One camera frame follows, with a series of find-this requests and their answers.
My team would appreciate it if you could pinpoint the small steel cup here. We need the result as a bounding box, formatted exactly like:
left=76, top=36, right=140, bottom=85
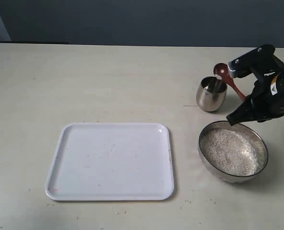
left=196, top=76, right=227, bottom=112

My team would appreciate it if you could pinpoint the dark red wooden spoon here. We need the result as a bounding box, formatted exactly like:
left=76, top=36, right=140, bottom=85
left=213, top=63, right=246, bottom=101

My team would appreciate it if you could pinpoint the steel bowl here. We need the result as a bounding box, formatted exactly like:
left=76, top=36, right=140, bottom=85
left=198, top=121, right=269, bottom=183

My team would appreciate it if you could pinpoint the white rectangular plastic tray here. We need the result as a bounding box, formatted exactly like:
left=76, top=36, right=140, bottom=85
left=45, top=123, right=175, bottom=201

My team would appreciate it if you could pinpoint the white rice in bowl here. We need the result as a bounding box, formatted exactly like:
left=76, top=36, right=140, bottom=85
left=201, top=129, right=259, bottom=176

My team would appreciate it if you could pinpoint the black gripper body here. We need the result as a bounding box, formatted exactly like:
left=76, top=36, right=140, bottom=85
left=249, top=55, right=284, bottom=122

